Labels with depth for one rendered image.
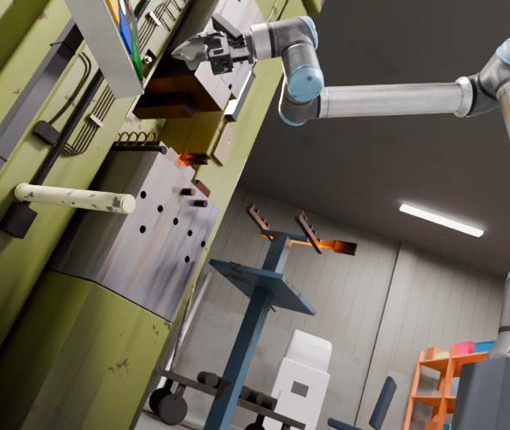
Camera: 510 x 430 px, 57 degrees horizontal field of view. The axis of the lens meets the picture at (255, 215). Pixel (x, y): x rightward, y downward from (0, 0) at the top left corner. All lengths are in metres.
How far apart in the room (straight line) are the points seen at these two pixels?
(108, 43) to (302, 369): 5.41
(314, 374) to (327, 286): 2.32
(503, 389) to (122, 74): 1.17
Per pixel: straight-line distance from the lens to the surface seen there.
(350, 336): 8.13
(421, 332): 8.50
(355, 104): 1.38
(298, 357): 6.33
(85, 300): 1.41
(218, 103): 1.85
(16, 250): 1.50
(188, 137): 2.14
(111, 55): 1.26
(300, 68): 1.23
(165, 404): 3.77
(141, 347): 1.60
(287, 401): 6.20
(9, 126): 1.20
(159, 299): 1.60
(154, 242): 1.54
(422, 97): 1.45
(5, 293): 1.51
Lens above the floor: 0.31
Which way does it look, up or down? 21 degrees up
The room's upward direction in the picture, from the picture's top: 21 degrees clockwise
